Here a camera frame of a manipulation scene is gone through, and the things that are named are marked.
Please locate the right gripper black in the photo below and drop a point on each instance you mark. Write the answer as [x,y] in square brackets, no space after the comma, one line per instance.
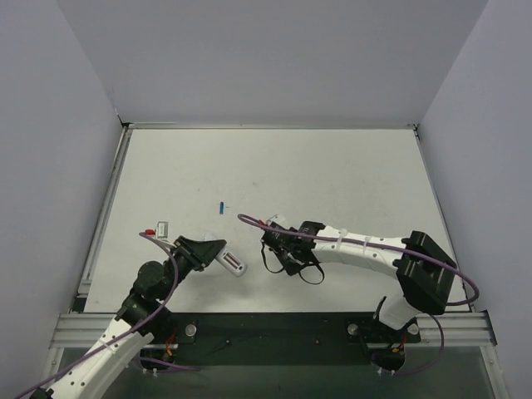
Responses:
[278,243]

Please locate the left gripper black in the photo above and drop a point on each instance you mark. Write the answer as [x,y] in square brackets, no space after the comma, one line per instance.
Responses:
[191,253]

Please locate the white remote control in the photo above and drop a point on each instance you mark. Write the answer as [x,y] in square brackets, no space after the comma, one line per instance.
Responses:
[228,259]

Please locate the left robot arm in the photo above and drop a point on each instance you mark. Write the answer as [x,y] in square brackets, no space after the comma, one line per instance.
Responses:
[142,317]

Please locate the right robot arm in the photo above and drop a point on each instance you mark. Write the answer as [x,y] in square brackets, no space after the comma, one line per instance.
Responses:
[421,268]

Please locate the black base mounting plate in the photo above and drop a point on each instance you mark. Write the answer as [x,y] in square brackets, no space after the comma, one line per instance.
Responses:
[271,339]

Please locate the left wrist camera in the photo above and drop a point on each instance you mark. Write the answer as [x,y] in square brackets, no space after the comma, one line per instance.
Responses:
[160,231]

